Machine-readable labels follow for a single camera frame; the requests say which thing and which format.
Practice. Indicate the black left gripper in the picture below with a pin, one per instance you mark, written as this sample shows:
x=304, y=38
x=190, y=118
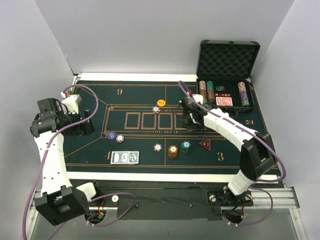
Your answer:
x=75, y=124

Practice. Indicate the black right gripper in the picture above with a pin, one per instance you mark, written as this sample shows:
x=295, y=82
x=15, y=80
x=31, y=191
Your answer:
x=189, y=115

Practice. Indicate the red triangular marker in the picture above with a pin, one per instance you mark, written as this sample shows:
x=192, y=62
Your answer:
x=206, y=144

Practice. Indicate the red five chip stack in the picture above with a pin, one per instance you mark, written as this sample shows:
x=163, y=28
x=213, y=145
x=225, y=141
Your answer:
x=172, y=151

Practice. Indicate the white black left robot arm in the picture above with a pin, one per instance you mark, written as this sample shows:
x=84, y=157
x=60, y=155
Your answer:
x=54, y=173

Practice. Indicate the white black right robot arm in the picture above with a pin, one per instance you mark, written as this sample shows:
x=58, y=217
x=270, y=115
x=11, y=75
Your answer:
x=256, y=148

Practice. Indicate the green brown chip row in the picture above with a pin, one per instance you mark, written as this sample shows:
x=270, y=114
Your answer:
x=210, y=91

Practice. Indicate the brown chip row in case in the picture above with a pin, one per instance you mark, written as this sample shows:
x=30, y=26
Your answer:
x=203, y=90

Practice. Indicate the purple small blind button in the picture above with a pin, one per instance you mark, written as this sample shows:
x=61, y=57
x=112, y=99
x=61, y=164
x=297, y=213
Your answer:
x=111, y=135

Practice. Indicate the red card deck in case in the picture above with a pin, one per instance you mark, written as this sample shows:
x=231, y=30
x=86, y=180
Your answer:
x=224, y=101

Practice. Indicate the green chip stack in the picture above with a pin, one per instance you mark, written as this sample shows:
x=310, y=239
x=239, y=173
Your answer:
x=185, y=146

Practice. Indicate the yellow round dealer button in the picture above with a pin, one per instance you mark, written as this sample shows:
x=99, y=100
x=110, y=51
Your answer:
x=161, y=102

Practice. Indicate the blue playing card box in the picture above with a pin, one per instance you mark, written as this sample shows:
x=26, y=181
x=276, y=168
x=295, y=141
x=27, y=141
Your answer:
x=124, y=157

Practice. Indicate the dark green poker mat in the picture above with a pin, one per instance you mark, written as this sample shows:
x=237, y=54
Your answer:
x=127, y=109

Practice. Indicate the purple brown chip row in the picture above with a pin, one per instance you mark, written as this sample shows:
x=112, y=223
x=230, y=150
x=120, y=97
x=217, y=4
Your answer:
x=243, y=94

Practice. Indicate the black poker chip case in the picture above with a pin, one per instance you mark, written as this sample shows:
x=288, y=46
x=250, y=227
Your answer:
x=227, y=63

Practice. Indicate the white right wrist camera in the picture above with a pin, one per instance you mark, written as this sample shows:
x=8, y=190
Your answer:
x=198, y=98

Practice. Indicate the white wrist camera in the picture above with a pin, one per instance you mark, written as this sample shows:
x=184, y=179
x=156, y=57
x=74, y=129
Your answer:
x=198, y=98
x=71, y=104

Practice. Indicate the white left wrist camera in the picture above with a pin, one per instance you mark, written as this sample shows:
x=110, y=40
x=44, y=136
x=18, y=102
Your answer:
x=71, y=104

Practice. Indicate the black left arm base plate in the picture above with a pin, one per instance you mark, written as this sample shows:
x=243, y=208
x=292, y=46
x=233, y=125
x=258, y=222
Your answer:
x=107, y=200

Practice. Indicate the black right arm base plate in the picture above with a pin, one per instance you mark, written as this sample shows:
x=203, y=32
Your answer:
x=225, y=198

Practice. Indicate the aluminium mounting rail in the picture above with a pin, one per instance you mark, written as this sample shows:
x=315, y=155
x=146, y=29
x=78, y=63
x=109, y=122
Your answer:
x=270, y=197

